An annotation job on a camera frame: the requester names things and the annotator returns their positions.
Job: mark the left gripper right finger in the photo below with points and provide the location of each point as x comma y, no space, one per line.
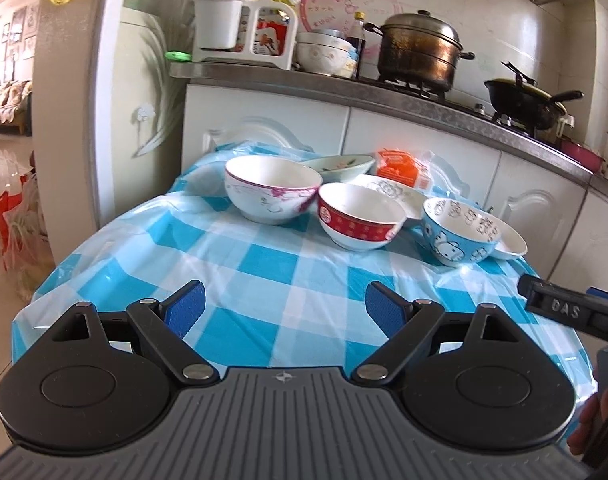
409,328

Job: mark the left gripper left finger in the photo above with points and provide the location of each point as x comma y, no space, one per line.
160,327

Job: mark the blue cartoon bowl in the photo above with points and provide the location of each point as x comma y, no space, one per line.
457,233

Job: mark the red white bowl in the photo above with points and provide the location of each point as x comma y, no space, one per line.
357,218

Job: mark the person's right hand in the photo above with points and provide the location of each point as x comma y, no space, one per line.
596,405

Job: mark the small white plate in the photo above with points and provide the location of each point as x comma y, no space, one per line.
511,244

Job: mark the blue white checkered tablecloth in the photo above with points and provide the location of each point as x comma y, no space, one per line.
276,296

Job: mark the white plate grey flower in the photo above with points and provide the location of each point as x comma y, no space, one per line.
410,199

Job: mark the red basin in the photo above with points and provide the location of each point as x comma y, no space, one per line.
584,156

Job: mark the orange plastic package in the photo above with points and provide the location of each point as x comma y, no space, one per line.
413,170

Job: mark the white bowl pink flowers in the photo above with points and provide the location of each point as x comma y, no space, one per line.
270,190

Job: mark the green floral plate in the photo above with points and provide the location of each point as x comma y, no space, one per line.
340,168

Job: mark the red plastic bag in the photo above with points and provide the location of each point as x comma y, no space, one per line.
13,235

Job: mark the gas stove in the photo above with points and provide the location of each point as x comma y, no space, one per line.
455,99

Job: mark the black wok with lid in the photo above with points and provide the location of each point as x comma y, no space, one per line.
521,101

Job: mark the green clip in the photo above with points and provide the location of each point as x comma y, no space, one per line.
178,56

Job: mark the large steel steamer pot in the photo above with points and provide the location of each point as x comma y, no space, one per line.
419,49

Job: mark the white ceramic bowl on counter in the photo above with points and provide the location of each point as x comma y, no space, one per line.
321,54

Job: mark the dark sauce bottle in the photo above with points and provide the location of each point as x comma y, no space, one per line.
356,37

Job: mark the white utensil rack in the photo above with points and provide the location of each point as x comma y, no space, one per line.
256,32

